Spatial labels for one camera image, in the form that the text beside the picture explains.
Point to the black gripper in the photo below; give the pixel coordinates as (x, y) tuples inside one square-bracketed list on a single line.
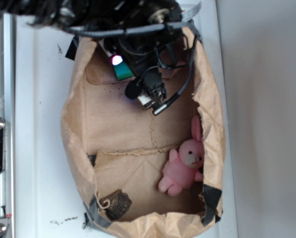
[(137, 56)]

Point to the green rectangular block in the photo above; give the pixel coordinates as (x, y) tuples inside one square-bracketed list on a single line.
[(122, 71)]

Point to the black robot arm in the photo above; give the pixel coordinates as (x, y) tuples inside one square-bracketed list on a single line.
[(138, 31)]

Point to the black tape strip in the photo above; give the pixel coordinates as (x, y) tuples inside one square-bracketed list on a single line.
[(93, 219), (71, 52), (212, 197)]

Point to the brown paper bag tray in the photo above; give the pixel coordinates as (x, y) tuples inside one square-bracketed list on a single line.
[(132, 161)]

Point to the pink plush bunny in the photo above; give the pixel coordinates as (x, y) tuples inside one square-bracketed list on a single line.
[(183, 166)]

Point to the dark brown bark chunk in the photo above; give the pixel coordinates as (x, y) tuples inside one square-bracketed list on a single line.
[(116, 204)]

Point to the aluminium extrusion rail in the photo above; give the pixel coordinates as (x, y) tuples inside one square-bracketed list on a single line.
[(7, 77)]

